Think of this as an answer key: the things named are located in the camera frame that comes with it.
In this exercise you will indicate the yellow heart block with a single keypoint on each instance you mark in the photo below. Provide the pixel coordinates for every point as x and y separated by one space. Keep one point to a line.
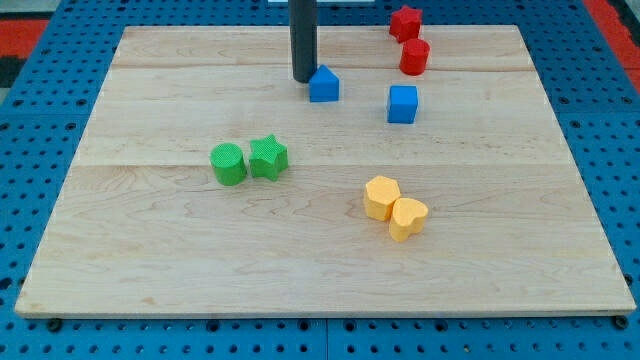
407 218

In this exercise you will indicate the red cylinder block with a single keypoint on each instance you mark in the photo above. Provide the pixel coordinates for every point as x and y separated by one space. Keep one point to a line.
414 57

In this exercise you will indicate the green star block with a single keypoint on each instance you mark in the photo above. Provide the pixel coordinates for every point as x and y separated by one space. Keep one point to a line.
268 158

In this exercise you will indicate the wooden board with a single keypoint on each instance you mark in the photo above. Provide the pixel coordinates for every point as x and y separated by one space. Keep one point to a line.
142 229

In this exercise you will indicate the yellow pentagon block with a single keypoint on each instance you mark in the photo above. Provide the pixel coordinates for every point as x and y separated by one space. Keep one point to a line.
380 194

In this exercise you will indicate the blue triangle block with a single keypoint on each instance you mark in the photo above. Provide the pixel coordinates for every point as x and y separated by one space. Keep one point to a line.
324 85

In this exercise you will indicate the blue cube block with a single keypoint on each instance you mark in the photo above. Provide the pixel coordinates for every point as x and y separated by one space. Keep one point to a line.
402 104

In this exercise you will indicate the green cylinder block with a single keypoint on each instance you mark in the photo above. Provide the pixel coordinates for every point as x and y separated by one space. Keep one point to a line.
228 164

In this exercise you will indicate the red star block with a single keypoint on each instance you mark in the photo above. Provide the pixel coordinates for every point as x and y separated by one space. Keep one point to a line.
406 23

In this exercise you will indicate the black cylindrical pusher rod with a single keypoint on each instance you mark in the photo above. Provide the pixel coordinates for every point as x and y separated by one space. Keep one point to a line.
303 36

